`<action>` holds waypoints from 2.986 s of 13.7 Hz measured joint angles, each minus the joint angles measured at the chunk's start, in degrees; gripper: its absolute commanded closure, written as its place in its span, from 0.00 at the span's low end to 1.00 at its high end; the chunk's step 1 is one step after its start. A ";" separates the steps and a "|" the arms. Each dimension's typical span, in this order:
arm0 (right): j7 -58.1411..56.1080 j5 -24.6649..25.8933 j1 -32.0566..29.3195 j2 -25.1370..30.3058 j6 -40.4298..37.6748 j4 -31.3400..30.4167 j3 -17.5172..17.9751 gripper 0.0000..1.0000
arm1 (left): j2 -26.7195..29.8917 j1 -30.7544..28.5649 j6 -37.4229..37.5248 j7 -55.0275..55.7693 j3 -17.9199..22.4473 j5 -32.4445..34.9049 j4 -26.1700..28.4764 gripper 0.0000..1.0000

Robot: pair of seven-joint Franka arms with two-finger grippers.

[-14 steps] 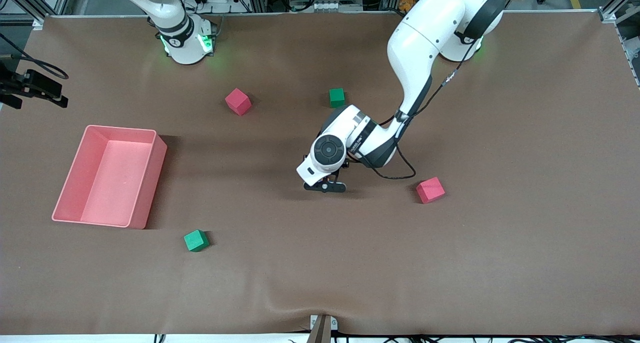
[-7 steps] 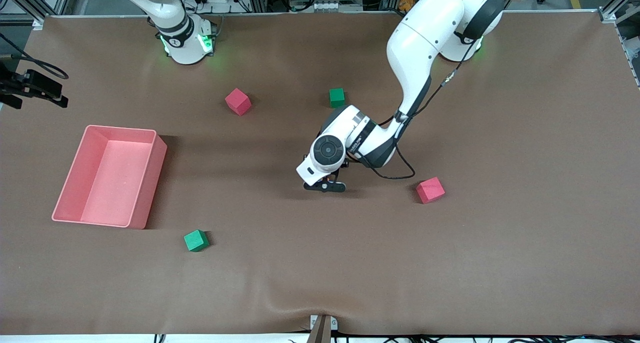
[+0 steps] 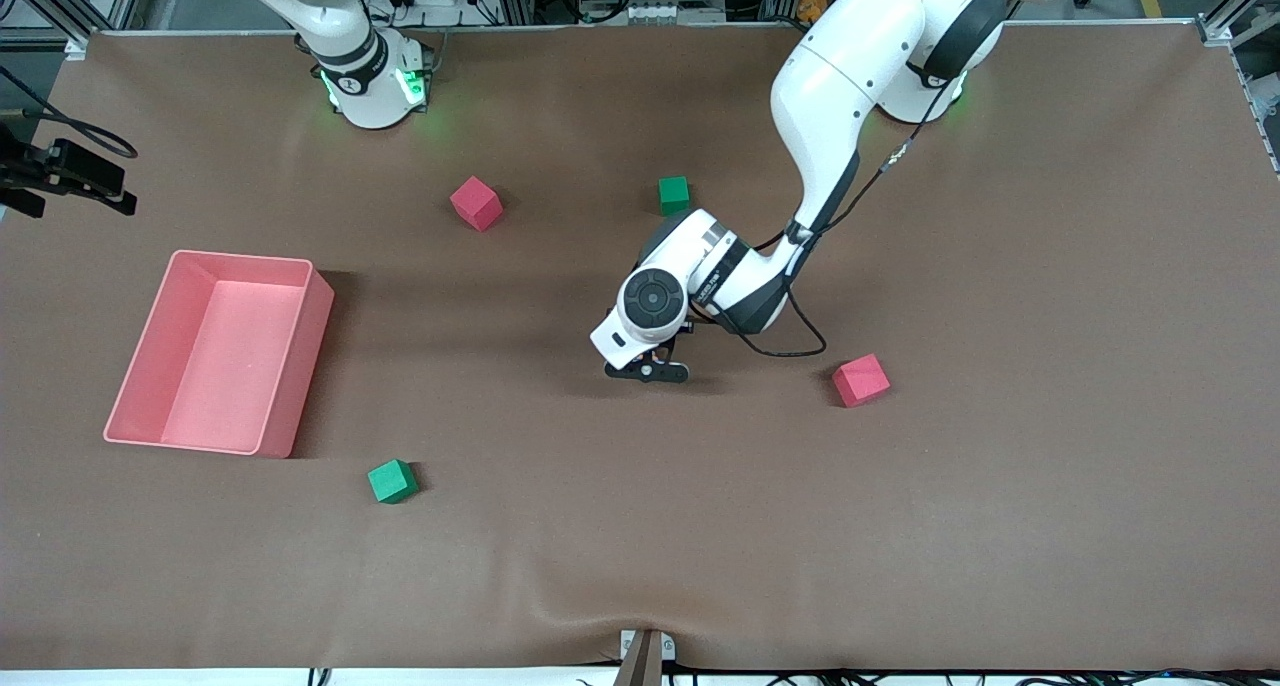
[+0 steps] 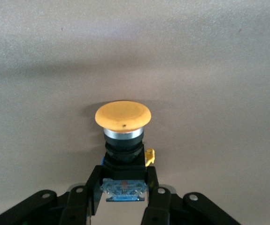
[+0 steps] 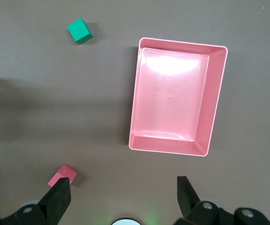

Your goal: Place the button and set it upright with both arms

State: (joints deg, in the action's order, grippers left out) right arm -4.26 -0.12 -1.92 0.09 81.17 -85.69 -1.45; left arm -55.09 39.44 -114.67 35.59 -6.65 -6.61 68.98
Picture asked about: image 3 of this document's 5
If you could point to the aluminium frame rail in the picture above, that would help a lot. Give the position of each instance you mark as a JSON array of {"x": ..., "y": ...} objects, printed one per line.
[
  {"x": 70, "y": 26},
  {"x": 1225, "y": 28}
]

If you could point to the metal clamp bracket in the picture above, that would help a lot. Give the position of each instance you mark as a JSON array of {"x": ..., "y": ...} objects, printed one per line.
[{"x": 645, "y": 656}]

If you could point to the pink foam cube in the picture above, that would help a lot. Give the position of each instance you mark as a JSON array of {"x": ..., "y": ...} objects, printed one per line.
[
  {"x": 476, "y": 203},
  {"x": 860, "y": 381}
]

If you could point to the green foam cube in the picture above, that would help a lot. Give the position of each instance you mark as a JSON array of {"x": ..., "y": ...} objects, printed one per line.
[
  {"x": 674, "y": 194},
  {"x": 391, "y": 482}
]

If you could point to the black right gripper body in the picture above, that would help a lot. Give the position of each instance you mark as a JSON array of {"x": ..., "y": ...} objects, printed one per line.
[{"x": 40, "y": 169}]

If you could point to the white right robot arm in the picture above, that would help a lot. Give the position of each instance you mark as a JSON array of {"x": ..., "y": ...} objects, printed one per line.
[{"x": 365, "y": 101}]

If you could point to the white terminal block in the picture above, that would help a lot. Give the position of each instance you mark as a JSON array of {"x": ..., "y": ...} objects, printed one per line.
[{"x": 670, "y": 13}]

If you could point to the pink plastic bin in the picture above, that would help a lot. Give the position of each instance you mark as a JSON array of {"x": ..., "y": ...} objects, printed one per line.
[{"x": 220, "y": 396}]

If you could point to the brown table mat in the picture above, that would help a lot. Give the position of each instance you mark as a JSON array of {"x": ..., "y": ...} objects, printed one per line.
[{"x": 640, "y": 526}]

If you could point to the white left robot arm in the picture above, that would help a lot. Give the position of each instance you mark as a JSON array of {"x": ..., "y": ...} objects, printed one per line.
[{"x": 840, "y": 96}]

